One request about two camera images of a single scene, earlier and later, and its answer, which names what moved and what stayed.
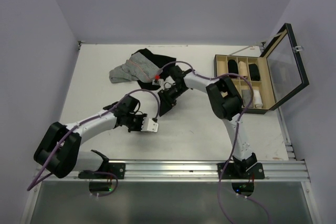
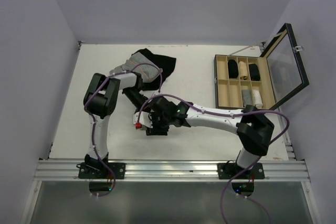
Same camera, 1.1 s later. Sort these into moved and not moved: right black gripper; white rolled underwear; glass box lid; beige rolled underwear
Moved: right black gripper
Not moved: beige rolled underwear; white rolled underwear; glass box lid
